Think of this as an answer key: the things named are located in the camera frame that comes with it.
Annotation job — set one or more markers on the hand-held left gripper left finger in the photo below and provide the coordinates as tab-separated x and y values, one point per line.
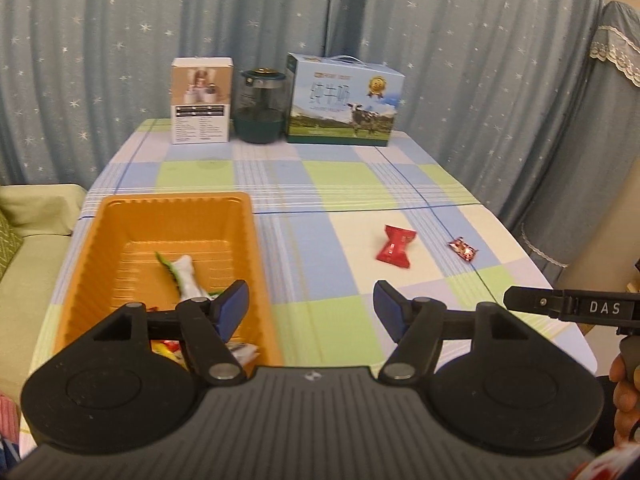
234	310

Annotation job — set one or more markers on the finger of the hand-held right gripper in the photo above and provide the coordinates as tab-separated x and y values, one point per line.
532	301

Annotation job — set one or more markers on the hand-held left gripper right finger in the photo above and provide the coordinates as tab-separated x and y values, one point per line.
389	310

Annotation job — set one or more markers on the green snack packet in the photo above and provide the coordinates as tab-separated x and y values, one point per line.
187	277

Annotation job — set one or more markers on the large red candy packet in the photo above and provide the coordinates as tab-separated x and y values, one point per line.
396	247

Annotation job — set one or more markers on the orange plastic tray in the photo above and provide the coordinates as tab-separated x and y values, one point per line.
125	240

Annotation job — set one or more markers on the person's right hand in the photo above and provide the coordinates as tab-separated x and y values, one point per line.
627	410

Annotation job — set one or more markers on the plaid tablecloth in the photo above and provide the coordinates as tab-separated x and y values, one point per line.
325	210

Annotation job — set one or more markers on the red white clothing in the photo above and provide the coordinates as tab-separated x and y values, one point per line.
610	467

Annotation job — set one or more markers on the lace-trimmed blue cover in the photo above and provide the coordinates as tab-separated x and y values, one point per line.
615	110

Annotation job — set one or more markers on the dark green lidded jar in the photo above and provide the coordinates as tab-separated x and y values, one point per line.
261	110

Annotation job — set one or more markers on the light green sofa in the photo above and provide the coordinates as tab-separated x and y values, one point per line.
35	260

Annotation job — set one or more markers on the white product box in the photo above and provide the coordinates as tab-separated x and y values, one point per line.
201	105

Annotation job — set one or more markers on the blue milk carton box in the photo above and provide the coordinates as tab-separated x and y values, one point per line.
345	105

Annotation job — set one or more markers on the green patterned pillow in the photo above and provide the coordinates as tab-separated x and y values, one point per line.
9	245

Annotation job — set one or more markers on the blue star curtain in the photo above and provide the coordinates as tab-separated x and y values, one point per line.
150	35

